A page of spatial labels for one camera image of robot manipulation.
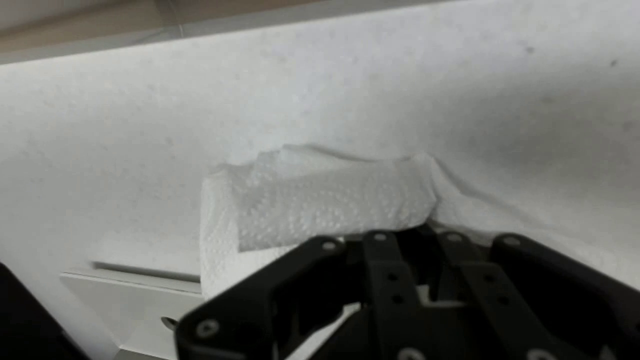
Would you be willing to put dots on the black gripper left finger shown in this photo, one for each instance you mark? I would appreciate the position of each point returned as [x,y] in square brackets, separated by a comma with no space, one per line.
[277,309]

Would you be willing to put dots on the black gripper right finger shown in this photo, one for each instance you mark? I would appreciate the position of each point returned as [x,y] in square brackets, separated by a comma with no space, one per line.
[540,304]

